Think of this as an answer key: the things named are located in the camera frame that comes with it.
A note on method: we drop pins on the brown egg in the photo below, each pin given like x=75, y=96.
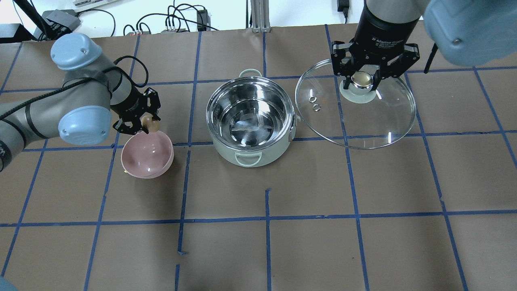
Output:
x=149, y=124

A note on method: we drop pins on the pale green steel pot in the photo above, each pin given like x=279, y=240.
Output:
x=251, y=120

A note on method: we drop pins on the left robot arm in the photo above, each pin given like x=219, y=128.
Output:
x=96, y=96

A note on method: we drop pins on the glass pot lid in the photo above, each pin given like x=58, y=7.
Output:
x=359, y=117

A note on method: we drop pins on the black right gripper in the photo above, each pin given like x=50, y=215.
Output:
x=383, y=30

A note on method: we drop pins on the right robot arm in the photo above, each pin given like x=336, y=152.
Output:
x=467, y=32

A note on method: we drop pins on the aluminium frame post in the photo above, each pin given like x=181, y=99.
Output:
x=260, y=16

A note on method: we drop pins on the pink bowl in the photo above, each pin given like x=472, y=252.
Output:
x=147, y=156

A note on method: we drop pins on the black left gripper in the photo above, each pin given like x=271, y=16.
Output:
x=130, y=104

